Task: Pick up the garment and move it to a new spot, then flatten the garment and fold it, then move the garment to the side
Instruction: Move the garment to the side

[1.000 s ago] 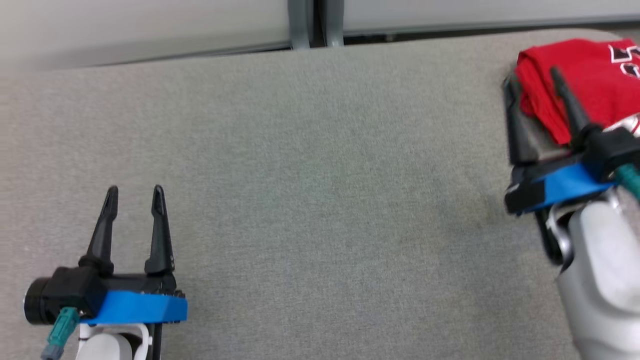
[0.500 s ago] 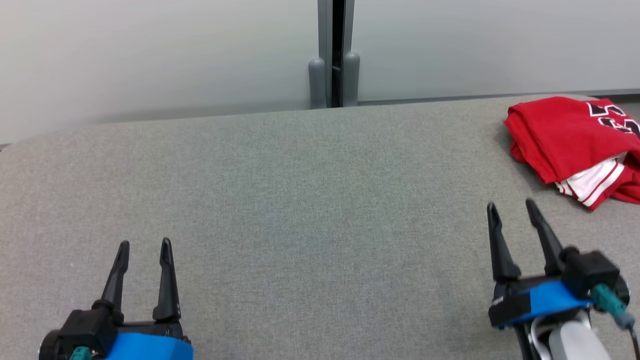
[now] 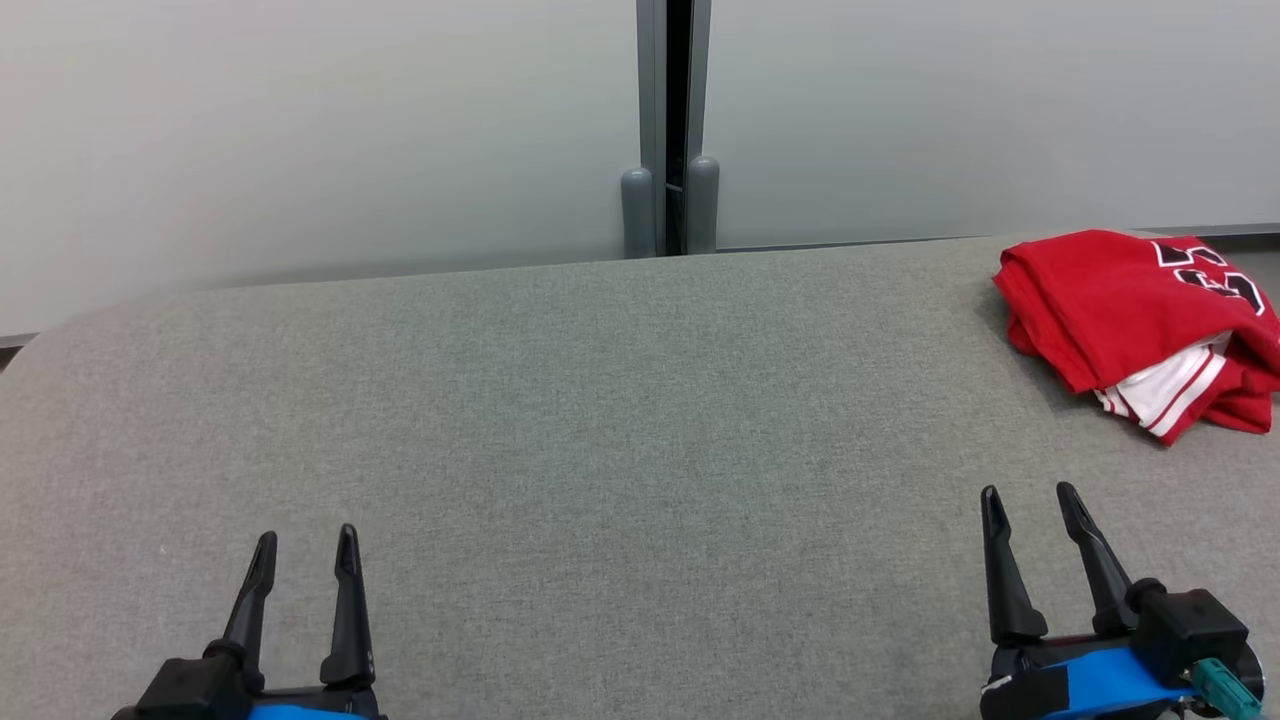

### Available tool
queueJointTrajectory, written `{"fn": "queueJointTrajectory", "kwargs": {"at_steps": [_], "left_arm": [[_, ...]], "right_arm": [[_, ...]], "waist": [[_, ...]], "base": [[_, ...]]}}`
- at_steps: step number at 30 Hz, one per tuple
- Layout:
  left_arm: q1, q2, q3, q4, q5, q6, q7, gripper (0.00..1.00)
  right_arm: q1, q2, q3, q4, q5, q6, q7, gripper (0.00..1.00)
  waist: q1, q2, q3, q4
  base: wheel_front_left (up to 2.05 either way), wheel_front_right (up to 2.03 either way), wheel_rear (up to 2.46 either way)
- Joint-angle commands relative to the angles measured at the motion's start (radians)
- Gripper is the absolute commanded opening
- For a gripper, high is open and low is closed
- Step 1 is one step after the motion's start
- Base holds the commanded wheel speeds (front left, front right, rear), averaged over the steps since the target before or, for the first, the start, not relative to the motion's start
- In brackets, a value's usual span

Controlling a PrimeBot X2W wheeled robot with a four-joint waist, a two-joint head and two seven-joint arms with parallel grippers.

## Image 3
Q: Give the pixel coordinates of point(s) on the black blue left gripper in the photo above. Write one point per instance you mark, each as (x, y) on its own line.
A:
(320, 705)

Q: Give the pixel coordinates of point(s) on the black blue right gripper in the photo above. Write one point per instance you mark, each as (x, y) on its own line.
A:
(1090, 685)

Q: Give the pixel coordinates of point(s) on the red basketball jersey white trim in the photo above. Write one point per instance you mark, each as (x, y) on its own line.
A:
(1100, 300)

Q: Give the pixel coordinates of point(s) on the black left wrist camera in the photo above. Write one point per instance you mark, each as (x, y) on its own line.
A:
(190, 690)

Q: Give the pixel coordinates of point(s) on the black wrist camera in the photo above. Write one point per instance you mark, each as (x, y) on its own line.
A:
(190, 690)
(1190, 625)

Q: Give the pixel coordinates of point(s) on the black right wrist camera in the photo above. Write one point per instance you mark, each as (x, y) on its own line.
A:
(1190, 625)

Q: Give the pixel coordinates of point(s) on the grey partition frame post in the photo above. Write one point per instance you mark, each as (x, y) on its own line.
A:
(648, 120)
(702, 120)

